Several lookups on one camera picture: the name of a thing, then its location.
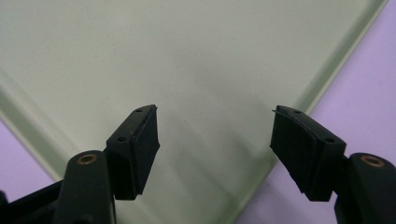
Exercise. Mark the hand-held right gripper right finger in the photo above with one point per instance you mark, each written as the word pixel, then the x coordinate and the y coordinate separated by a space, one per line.
pixel 308 152

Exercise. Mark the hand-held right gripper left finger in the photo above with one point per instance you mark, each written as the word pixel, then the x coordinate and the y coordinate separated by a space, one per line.
pixel 132 152

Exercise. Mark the pale green plastic tray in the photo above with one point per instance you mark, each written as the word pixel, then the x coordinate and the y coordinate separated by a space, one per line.
pixel 186 62

